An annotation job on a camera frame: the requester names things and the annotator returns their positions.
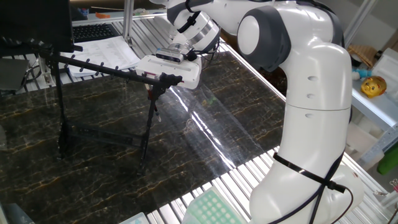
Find yellow pig toy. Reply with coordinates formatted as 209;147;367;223
360;76;387;99

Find green pipette tip box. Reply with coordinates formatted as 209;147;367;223
182;186;249;224

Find blue plush toy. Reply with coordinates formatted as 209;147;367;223
351;68;373;80

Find grey flat pad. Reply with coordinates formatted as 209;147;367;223
0;58;30;93

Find black tripod stand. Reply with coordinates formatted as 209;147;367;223
0;37;184;175

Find grey metal shelf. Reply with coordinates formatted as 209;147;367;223
346;68;398;169

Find black keyboard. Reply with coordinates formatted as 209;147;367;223
72;23;121;44

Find black camera cable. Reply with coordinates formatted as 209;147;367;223
185;42;221;66

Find silver wrist camera blue ends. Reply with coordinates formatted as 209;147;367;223
155;43;194;64

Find green plastic container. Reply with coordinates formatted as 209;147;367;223
377;146;398;175

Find white paper stack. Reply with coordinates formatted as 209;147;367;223
62;35;141;78

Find wicker basket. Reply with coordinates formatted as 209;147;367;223
346;45;379;68

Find black monitor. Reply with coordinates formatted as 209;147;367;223
0;0;75;54

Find aluminium frame post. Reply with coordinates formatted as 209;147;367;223
343;0;379;47
123;0;135;42

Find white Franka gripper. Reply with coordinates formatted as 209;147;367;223
135;55;202;90

